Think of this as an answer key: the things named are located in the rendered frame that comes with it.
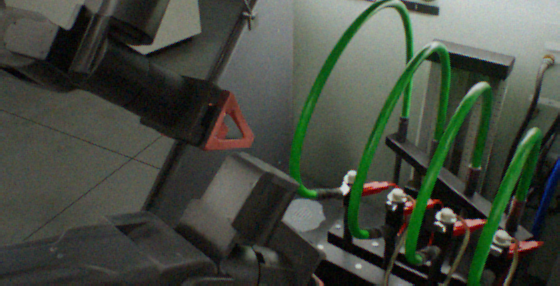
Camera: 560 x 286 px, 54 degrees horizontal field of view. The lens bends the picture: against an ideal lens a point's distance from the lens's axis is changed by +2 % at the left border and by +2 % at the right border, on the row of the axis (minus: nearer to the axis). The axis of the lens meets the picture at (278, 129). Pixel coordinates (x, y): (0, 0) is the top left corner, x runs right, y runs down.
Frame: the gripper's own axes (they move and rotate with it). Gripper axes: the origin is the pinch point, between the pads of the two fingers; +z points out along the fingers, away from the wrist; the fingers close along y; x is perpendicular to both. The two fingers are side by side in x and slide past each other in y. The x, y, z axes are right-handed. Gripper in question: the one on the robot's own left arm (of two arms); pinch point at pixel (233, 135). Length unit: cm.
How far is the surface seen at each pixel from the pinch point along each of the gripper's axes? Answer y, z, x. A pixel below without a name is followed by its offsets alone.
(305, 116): -2.0, 7.8, -6.2
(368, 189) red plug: 5.1, 35.7, -3.4
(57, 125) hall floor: 263, 89, 11
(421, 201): -14.8, 19.0, -2.0
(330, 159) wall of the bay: 36, 59, -10
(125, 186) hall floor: 189, 103, 25
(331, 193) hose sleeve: 3.3, 24.8, 0.3
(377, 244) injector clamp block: 6.7, 46.6, 4.3
